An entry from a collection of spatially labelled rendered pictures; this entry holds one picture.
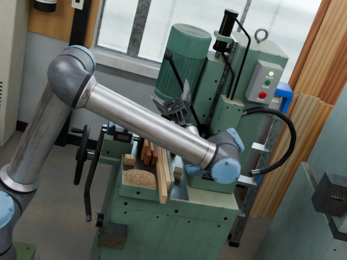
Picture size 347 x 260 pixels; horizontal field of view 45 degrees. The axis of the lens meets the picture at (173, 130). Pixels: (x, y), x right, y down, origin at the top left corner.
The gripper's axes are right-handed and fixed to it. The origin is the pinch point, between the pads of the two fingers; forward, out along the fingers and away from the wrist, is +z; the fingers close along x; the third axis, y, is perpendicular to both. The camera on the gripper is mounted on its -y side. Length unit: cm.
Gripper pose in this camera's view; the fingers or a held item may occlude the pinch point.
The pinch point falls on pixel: (168, 86)
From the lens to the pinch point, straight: 164.2
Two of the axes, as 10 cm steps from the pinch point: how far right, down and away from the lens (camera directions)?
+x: -9.2, 3.8, 1.2
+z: -3.2, -8.8, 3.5
